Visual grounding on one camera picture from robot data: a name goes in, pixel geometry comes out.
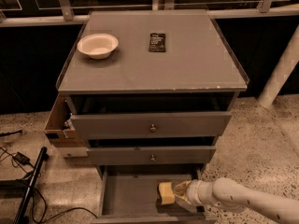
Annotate grey drawer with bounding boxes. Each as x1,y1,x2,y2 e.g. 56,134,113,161
71,111,232,140
87,146,216,165
91,164,216,224

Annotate wooden side box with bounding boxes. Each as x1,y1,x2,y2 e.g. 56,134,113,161
44,95,87,158

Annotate white paper bowl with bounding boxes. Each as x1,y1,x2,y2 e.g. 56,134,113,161
77,34,119,60

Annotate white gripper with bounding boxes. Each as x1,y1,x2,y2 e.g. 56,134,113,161
174,180,216,210

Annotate grey top drawer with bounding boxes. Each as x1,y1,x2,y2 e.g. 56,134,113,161
71,111,232,140

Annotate grey bottom drawer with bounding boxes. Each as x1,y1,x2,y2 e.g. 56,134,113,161
91,164,216,224

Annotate grey drawer cabinet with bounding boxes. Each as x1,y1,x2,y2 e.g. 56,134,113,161
55,9,249,173

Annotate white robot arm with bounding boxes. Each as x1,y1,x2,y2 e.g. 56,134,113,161
173,27,299,224

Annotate black snack packet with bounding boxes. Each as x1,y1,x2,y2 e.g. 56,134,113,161
149,33,166,52

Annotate yellow sponge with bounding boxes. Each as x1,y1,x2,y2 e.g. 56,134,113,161
158,182,175,205

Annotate metal window railing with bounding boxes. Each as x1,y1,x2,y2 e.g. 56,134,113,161
0,0,299,26

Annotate black floor cable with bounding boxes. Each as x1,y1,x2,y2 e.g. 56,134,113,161
0,145,98,224

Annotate black pole on floor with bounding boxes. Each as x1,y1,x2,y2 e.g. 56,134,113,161
13,147,48,224

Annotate grey middle drawer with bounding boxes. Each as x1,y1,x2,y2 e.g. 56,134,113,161
87,146,216,165

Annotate black power adapter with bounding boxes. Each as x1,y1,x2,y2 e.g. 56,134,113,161
14,152,30,165

